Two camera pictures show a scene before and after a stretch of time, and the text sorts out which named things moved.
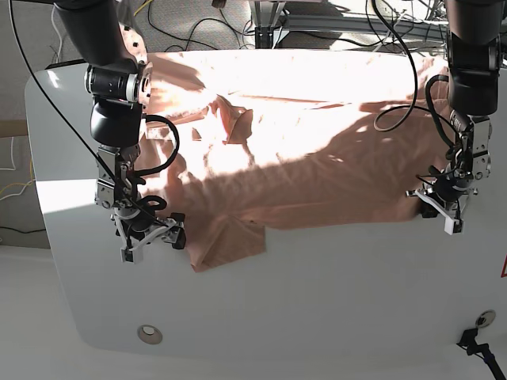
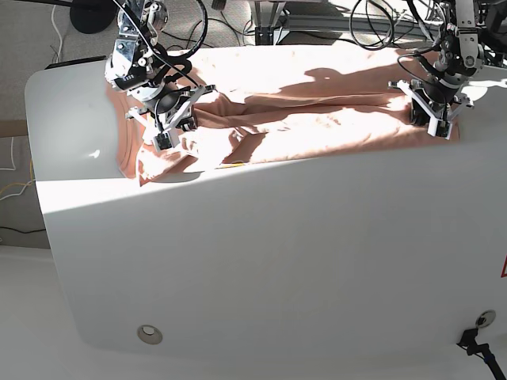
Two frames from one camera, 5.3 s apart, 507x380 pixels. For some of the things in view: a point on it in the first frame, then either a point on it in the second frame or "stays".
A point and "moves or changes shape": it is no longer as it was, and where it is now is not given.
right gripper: [138, 223] to [164, 102]
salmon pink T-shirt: [260, 138] moves or changes shape
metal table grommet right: [486, 318] stays
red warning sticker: [504, 271] stays
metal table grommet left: [150, 334] stays
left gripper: [467, 161] to [434, 100]
